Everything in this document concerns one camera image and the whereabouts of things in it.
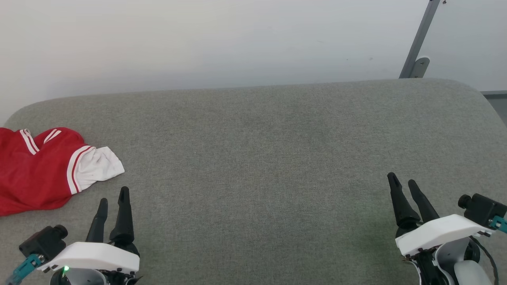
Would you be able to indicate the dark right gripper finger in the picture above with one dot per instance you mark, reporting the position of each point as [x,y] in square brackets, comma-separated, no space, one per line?
[424,206]
[404,209]

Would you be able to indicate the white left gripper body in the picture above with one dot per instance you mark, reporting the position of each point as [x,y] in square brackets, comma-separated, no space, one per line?
[93,255]

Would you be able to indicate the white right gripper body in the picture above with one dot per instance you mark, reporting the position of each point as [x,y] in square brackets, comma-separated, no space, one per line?
[439,231]

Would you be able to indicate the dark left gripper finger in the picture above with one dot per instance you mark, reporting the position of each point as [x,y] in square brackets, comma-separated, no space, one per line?
[98,225]
[124,221]

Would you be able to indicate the red white basketball jersey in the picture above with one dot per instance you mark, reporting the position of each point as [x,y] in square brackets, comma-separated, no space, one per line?
[35,178]

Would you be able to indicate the grey skirting strip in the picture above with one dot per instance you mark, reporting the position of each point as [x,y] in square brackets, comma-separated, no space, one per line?
[495,94]

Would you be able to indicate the grey fabric sofa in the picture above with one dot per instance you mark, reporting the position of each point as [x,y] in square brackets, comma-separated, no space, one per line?
[261,166]

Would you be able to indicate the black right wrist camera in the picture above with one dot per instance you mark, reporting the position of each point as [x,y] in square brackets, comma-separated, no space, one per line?
[481,208]

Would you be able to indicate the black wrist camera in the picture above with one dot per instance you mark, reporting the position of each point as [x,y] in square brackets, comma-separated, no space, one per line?
[41,242]
[481,208]

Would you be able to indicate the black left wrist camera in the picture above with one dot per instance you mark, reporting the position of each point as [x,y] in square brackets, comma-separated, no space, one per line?
[41,242]

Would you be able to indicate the grey metal pole with bracket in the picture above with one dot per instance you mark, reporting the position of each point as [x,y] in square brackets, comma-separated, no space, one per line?
[420,35]

